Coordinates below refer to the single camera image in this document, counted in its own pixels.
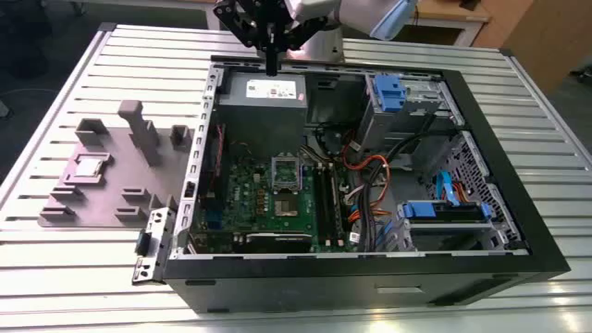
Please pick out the grey metal card bracket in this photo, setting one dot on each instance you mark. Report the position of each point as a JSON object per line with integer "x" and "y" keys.
{"x": 159, "y": 216}

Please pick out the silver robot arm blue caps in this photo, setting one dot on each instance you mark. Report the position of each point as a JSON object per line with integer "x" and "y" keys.
{"x": 315, "y": 14}

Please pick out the blue expansion slot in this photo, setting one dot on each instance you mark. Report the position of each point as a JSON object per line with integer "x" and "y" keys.
{"x": 215, "y": 220}

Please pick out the blue video port connector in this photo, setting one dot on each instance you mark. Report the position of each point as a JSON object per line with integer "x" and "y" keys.
{"x": 143, "y": 243}

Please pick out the black RAM slot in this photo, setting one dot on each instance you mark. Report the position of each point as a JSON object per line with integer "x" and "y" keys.
{"x": 335, "y": 201}
{"x": 320, "y": 201}

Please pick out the wooden desk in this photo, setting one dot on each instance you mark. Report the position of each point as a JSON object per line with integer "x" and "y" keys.
{"x": 444, "y": 14}

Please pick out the wooden cabinet panel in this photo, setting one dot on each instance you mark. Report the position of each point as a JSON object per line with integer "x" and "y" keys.
{"x": 545, "y": 34}

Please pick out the black graphics card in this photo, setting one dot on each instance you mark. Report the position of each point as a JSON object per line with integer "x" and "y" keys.
{"x": 277, "y": 243}

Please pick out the grey power supply unit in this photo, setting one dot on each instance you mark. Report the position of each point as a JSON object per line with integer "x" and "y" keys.
{"x": 259, "y": 132}

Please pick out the grey metal disk bay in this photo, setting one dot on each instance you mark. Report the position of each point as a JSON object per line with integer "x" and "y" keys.
{"x": 448, "y": 227}

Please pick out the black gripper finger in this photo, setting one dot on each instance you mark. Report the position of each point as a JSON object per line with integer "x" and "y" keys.
{"x": 305, "y": 34}
{"x": 240, "y": 29}

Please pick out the black open PC case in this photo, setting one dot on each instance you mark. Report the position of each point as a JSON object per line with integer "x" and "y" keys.
{"x": 324, "y": 288}

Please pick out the green motherboard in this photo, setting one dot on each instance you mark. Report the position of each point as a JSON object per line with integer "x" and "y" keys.
{"x": 249, "y": 180}

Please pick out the blue plastic drive latch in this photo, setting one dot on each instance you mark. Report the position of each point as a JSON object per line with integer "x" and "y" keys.
{"x": 391, "y": 93}

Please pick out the grey plastic parts rack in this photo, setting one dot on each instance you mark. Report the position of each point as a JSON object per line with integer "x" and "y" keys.
{"x": 120, "y": 180}

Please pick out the hard disk in blue carrier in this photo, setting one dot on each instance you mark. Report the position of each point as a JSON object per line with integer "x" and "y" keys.
{"x": 420, "y": 209}

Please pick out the silver square CPU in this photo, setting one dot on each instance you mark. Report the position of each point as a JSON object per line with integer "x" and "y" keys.
{"x": 89, "y": 168}

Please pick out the white desk frame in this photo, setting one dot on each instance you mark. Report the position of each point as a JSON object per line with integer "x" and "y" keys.
{"x": 212, "y": 21}

